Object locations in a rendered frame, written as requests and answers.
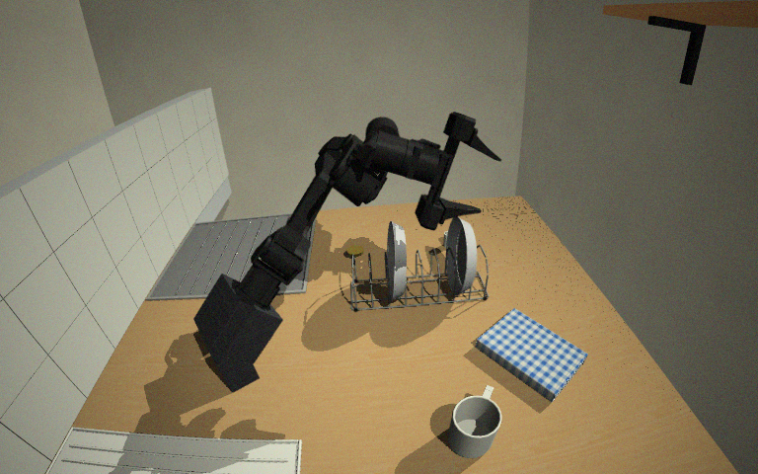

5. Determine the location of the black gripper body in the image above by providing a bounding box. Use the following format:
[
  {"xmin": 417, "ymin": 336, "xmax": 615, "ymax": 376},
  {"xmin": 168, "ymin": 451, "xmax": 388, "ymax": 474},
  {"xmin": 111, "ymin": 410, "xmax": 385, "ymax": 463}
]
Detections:
[{"xmin": 397, "ymin": 112, "xmax": 476, "ymax": 231}]

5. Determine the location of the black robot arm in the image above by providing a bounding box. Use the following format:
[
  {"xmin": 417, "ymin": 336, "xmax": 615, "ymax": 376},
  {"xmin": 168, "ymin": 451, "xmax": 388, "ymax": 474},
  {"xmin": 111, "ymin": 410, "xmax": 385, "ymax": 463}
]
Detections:
[{"xmin": 235, "ymin": 117, "xmax": 408, "ymax": 308}]

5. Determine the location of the silver wire dish rack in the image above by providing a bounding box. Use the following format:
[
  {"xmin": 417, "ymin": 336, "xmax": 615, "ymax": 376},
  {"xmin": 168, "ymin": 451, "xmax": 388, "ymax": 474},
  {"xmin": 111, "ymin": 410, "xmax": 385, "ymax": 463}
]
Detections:
[{"xmin": 351, "ymin": 247, "xmax": 489, "ymax": 312}]

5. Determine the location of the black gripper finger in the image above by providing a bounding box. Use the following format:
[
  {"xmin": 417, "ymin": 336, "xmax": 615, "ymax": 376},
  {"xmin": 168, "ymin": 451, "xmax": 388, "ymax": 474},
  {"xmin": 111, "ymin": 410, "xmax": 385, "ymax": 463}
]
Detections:
[
  {"xmin": 439, "ymin": 197, "xmax": 481, "ymax": 224},
  {"xmin": 464, "ymin": 128, "xmax": 501, "ymax": 162}
]

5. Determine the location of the blue and white checkered towel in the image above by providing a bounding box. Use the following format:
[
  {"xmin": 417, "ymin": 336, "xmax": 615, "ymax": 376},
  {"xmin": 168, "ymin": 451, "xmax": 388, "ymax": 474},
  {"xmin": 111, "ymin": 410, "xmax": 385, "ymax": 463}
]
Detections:
[{"xmin": 476, "ymin": 308, "xmax": 588, "ymax": 402}]

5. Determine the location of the dark grey tiled splashback wall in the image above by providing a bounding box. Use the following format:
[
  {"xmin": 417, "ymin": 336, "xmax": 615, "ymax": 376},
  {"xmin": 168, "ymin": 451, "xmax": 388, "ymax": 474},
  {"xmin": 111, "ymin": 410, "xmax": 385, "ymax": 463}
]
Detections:
[{"xmin": 0, "ymin": 88, "xmax": 232, "ymax": 474}]

